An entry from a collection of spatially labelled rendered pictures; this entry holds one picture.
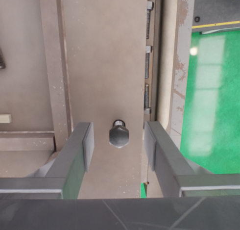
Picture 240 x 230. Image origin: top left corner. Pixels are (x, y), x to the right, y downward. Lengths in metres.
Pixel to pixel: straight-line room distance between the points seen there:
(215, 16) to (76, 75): 1.29
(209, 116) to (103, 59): 1.72
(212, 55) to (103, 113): 1.62
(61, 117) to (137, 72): 0.09
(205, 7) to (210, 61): 0.53
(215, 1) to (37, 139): 1.35
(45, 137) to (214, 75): 1.68
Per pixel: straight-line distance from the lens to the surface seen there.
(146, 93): 0.30
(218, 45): 1.77
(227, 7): 1.45
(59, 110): 0.17
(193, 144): 1.90
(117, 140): 0.15
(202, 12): 1.37
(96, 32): 0.17
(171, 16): 0.30
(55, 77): 0.17
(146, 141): 0.15
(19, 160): 0.23
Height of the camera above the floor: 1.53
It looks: 74 degrees down
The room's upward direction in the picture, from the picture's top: 176 degrees clockwise
